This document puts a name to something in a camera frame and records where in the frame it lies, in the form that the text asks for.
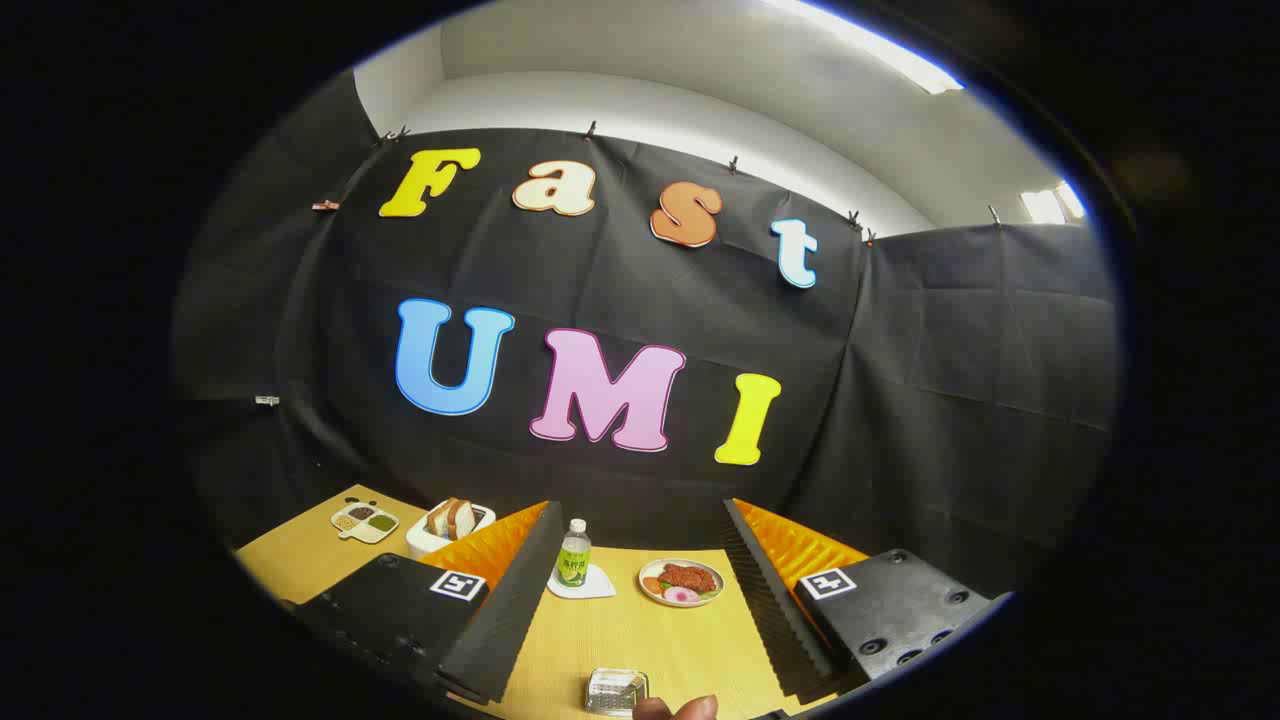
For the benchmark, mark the white food plate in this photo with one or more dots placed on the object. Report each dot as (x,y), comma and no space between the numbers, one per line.
(712,597)

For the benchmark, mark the fried meat cutlet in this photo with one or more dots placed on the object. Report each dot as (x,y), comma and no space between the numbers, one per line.
(688,577)

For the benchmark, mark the green label drink bottle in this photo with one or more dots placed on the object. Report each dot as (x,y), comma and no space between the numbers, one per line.
(573,565)

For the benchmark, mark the white toaster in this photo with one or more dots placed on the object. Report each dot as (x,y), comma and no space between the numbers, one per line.
(425,545)

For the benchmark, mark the toast bread slice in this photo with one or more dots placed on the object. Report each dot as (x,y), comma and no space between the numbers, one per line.
(438,519)
(461,517)

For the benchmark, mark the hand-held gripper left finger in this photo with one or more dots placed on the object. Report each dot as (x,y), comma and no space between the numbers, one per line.
(510,610)

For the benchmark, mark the white coaster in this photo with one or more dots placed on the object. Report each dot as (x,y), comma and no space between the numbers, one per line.
(595,587)

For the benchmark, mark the black backdrop cloth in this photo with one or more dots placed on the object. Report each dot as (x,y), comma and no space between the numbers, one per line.
(620,275)

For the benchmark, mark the white condiment tray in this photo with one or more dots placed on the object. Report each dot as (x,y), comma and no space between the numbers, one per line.
(365,523)

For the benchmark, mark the pink radish slice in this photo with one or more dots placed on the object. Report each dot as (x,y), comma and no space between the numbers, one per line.
(681,595)

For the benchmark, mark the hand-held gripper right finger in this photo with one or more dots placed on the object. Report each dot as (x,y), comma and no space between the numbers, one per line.
(770,600)

